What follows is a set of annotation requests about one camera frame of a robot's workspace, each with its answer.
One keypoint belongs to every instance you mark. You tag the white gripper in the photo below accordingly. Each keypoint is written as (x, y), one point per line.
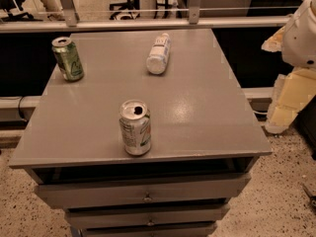
(300, 43)

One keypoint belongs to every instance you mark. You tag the clear plastic water bottle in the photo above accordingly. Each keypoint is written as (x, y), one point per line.
(158, 57)

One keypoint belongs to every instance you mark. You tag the grey drawer cabinet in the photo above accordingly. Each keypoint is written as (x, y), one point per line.
(125, 153)

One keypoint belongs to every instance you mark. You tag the white green soda can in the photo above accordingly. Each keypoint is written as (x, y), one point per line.
(135, 127)

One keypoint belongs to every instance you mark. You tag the middle grey drawer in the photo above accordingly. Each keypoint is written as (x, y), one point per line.
(147, 216)

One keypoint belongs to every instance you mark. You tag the grey drawer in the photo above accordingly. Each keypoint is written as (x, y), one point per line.
(140, 191)
(147, 216)
(202, 229)

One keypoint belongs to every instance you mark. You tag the bottom grey drawer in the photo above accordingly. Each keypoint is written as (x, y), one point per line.
(202, 229)

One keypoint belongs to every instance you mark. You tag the top grey drawer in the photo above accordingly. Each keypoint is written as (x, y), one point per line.
(140, 191)

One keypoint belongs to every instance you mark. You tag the metal guard rail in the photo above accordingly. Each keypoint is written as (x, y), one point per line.
(65, 17)

